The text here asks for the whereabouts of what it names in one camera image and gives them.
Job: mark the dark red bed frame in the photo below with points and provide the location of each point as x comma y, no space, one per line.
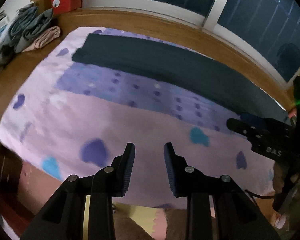
5,170

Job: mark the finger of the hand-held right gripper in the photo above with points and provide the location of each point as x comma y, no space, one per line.
240,128

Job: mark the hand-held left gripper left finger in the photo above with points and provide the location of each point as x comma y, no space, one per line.
130,165

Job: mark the pink folded cloth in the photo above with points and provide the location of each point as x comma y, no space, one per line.
45,38

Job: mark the person's right hand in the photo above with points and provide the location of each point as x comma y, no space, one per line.
278,178

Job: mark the pastel striped blanket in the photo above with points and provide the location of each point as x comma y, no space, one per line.
140,220

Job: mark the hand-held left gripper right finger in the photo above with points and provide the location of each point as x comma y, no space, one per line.
169,170

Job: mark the dark teal garment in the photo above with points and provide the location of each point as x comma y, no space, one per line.
165,65

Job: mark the grey folded cloth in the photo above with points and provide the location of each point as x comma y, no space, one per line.
0,60

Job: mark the wooden window surround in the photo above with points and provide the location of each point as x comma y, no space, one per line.
165,27

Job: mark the purple dotted bed sheet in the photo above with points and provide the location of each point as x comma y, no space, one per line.
90,120

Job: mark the window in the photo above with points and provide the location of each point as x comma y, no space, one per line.
252,12

